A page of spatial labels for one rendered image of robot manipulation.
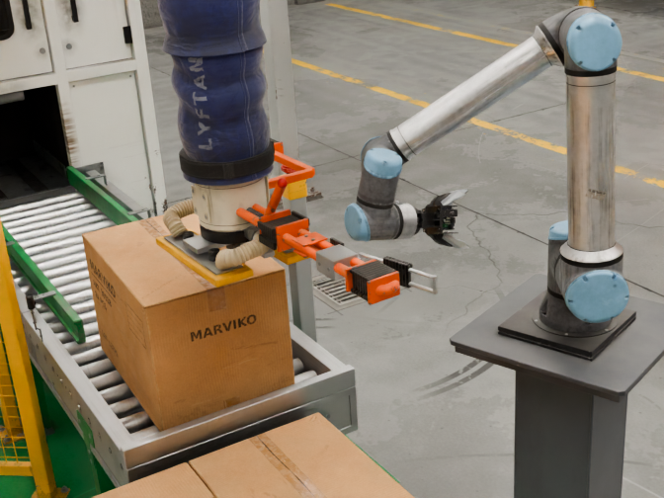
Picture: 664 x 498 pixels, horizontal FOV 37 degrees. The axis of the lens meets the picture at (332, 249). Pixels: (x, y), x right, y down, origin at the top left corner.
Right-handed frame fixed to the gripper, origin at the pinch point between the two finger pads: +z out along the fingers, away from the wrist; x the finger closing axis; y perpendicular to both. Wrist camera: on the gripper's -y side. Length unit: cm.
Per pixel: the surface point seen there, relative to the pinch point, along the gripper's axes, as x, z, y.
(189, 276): -13, -60, -45
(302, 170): 14.1, -37.3, -20.1
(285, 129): 55, 109, -304
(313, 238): -3, -57, 20
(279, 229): -1, -62, 12
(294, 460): -61, -43, -20
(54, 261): -11, -59, -182
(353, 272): -10, -60, 40
